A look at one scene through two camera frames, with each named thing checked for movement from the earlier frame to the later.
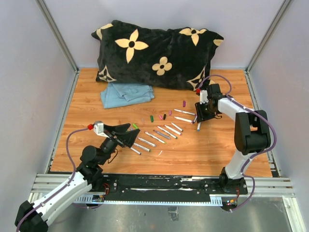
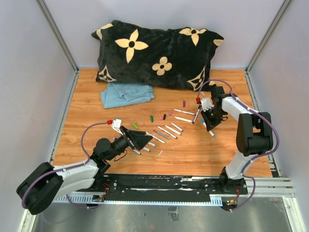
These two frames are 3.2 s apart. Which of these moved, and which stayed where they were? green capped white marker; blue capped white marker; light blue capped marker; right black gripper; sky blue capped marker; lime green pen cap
Moved: right black gripper; sky blue capped marker
Stayed: lime green pen cap; light blue capped marker; blue capped white marker; green capped white marker
